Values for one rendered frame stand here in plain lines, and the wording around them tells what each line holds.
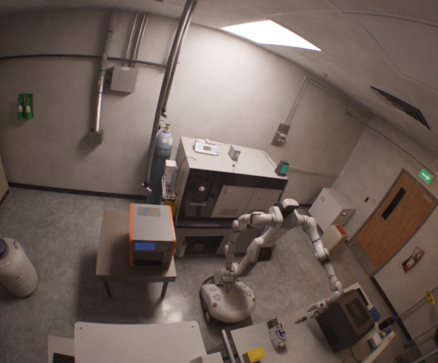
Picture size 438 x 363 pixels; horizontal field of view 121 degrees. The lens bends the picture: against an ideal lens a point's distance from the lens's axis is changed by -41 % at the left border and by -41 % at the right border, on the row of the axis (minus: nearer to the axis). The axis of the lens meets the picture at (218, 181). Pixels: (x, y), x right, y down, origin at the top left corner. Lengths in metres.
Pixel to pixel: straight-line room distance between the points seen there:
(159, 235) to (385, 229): 4.28
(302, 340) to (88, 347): 1.57
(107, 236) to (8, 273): 1.17
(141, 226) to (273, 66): 2.64
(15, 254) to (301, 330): 2.71
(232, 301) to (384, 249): 3.44
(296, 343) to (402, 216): 3.45
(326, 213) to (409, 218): 1.86
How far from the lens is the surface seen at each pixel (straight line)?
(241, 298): 2.51
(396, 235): 4.72
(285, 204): 1.51
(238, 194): 2.27
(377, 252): 4.92
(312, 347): 1.99
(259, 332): 1.75
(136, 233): 1.63
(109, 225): 2.24
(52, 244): 3.12
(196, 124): 2.96
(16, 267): 2.38
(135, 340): 0.97
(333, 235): 3.92
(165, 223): 1.73
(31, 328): 2.73
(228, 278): 1.92
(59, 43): 2.99
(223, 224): 2.48
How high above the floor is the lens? 2.40
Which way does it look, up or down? 31 degrees down
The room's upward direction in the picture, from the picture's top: 21 degrees clockwise
